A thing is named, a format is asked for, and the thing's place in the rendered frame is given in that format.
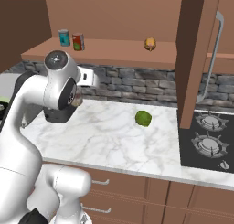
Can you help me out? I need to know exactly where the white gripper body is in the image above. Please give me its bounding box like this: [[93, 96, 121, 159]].
[[89, 67, 101, 88]]

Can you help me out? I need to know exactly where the brown can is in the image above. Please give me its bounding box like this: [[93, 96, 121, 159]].
[[73, 86, 84, 109]]

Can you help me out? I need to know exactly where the red can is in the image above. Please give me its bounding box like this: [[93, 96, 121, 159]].
[[71, 33, 86, 52]]

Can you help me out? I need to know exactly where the teal can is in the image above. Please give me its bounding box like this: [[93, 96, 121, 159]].
[[58, 28, 71, 48]]

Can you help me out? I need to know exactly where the green round fruit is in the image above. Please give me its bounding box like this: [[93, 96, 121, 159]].
[[134, 110, 153, 128]]

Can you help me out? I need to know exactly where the plain brown cupboard door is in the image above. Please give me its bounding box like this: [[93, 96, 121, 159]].
[[0, 0, 53, 74]]

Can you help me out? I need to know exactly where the green and black object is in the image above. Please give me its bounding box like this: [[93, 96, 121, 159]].
[[0, 96, 10, 120]]

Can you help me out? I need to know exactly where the brown drawer front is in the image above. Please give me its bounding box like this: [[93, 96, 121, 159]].
[[80, 166, 148, 204], [80, 194, 146, 224]]

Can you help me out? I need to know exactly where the black gas hob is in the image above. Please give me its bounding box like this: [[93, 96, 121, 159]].
[[176, 109, 234, 175]]

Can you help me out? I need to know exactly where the brown base cupboard door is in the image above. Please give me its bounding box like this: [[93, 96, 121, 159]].
[[184, 185, 234, 224], [145, 177, 196, 224]]

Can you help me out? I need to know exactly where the grey hob knob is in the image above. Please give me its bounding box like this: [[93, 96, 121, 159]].
[[219, 159, 231, 171]]

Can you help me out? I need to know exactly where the brown wall cupboard with shelf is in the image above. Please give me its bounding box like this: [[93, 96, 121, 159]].
[[4, 0, 187, 70]]

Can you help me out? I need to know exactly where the brown cupboard door with handle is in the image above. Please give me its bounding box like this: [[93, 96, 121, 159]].
[[175, 0, 223, 130]]

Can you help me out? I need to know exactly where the grey drawer handle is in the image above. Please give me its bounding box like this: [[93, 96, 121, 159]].
[[80, 204, 112, 215], [90, 178, 111, 187]]

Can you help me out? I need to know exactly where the grey cupboard door handle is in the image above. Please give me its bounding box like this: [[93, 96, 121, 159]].
[[196, 10, 225, 104]]

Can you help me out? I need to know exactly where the brown neighbouring wall cupboard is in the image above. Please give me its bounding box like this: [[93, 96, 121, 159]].
[[203, 0, 234, 76]]

